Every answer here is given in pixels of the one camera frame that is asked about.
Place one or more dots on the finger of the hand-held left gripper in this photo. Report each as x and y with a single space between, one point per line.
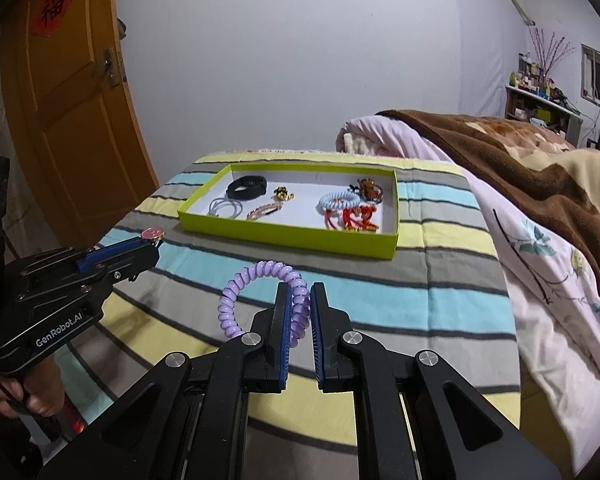
130 267
110 255

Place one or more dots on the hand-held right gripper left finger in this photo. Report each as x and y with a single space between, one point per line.
282 350

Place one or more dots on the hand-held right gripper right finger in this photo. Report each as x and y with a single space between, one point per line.
318 350

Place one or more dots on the lime green shallow box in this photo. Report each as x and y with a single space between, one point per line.
290 237

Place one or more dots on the black hair band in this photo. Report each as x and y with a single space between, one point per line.
245 187

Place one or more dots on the rose gold hair clip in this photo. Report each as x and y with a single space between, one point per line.
262 210

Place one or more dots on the small gold hair claw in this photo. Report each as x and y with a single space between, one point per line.
282 193

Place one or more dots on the brown beaded hair accessory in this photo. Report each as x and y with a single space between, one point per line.
367 190

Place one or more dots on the person's left hand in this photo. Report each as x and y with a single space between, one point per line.
47 385

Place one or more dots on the striped bed blanket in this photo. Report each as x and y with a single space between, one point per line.
430 300

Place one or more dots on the orange wooden door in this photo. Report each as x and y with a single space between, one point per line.
80 135

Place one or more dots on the metal door lock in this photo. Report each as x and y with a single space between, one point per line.
112 67

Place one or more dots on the pink floral quilt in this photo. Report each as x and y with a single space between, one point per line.
545 270

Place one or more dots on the red door poster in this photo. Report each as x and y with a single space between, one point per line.
54 7

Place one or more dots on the brown fleece blanket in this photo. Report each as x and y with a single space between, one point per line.
530 160

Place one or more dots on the row of small shelf items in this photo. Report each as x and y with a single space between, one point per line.
535 82

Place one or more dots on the purple decorative branches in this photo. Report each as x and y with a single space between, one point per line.
547 52

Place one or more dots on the brown bed frame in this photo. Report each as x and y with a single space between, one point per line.
545 430

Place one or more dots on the wall shelf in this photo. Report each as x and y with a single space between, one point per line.
535 110

